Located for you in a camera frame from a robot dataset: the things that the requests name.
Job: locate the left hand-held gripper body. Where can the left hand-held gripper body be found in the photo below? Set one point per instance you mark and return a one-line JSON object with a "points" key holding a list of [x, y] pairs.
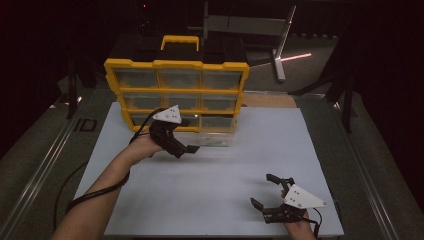
{"points": [[168, 115]]}

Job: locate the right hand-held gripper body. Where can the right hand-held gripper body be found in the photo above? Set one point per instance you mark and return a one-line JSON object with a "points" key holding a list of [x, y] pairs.
{"points": [[300, 198]]}

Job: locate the yellow black organizer cabinet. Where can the yellow black organizer cabinet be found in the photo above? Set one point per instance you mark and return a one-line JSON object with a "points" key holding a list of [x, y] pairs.
{"points": [[180, 90]]}

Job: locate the clear plastic drawer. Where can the clear plastic drawer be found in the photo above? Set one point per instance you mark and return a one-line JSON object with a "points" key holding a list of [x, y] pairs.
{"points": [[218, 133]]}

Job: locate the person's right hand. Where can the person's right hand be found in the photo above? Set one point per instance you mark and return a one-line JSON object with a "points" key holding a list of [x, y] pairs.
{"points": [[300, 231]]}

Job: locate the person's left hand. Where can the person's left hand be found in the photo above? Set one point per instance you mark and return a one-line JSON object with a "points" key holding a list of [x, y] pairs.
{"points": [[143, 146]]}

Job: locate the wooden board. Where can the wooden board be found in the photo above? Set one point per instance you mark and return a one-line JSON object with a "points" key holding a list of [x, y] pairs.
{"points": [[270, 100]]}

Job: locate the black stand leg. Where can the black stand leg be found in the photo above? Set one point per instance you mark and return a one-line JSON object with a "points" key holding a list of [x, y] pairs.
{"points": [[71, 90]]}

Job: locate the grey metal stand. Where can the grey metal stand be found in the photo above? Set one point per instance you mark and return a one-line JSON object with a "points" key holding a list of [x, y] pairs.
{"points": [[246, 25]]}

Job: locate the black tripod stand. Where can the black tripod stand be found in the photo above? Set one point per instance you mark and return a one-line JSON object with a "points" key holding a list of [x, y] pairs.
{"points": [[343, 86]]}

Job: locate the metal rail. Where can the metal rail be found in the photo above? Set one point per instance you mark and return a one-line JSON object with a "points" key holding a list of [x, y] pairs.
{"points": [[366, 186], [43, 166]]}

